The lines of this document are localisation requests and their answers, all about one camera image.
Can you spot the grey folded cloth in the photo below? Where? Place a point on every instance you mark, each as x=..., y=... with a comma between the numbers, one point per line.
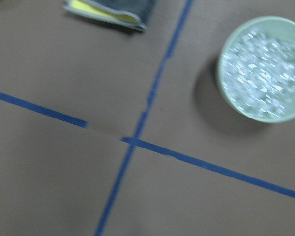
x=132, y=14

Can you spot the green bowl of ice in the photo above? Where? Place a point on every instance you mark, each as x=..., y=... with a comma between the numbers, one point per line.
x=256, y=69

